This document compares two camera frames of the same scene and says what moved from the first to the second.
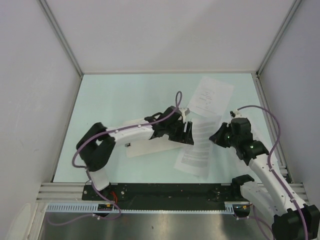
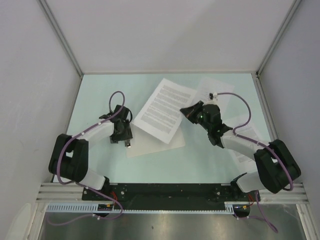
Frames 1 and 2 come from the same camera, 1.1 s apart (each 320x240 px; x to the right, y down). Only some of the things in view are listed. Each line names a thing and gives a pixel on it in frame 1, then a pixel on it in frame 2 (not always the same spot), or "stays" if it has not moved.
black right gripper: x=216 y=138 to x=190 y=111
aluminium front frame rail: x=57 y=192 stays
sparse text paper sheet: x=211 y=97 stays
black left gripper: x=184 y=137 to x=126 y=135
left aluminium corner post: x=46 y=7 stays
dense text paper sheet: x=195 y=159 to x=161 y=114
